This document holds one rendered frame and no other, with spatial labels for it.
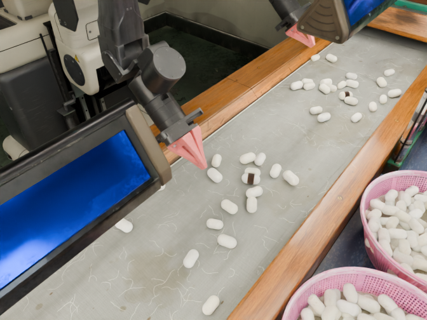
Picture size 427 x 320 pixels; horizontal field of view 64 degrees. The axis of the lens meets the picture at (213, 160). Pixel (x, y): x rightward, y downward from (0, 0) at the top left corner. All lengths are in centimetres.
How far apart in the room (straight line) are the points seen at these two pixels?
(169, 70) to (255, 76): 48
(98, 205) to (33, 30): 111
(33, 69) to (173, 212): 87
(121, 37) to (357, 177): 52
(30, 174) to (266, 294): 40
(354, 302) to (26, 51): 119
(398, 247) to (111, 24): 62
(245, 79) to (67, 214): 79
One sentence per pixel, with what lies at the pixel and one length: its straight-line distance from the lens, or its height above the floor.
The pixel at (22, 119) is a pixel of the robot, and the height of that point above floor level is 51.
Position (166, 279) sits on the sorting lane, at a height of 74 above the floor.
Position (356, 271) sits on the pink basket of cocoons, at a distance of 61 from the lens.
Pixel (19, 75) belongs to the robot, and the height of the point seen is 67.
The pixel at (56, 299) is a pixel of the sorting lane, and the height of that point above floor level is 74.
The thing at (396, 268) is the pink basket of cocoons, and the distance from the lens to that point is 64.
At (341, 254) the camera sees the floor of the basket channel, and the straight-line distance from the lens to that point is 73.
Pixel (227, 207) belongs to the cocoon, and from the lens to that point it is 65.
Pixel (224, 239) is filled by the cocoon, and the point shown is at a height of 76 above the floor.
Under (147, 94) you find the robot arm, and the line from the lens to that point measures 62.
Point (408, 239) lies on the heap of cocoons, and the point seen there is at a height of 74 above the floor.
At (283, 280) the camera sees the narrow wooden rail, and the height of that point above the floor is 76.
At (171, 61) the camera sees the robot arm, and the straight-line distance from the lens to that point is 57.
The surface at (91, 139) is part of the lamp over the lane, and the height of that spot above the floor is 110.
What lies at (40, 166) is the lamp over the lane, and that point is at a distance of 26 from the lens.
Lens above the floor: 127
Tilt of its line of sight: 44 degrees down
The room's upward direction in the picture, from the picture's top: straight up
